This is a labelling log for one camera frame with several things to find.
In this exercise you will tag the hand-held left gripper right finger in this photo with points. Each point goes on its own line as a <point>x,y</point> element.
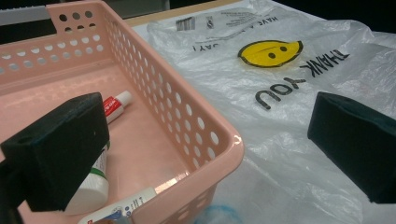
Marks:
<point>358,146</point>

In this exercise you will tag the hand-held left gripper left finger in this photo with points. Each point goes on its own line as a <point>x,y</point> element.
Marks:
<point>59,149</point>

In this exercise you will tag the red and white toothpaste tube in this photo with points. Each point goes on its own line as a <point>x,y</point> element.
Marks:
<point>116,107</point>

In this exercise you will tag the white bottle with blue label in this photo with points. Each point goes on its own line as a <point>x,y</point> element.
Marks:
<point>124,207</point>

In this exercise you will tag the pink perforated plastic basket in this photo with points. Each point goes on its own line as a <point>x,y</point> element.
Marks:
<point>149,146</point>

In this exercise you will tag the clear plastic bag yellow smiley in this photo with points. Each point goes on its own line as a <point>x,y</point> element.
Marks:
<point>249,109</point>

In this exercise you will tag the white bottle with green label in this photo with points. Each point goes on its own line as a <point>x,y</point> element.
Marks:
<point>93,193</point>

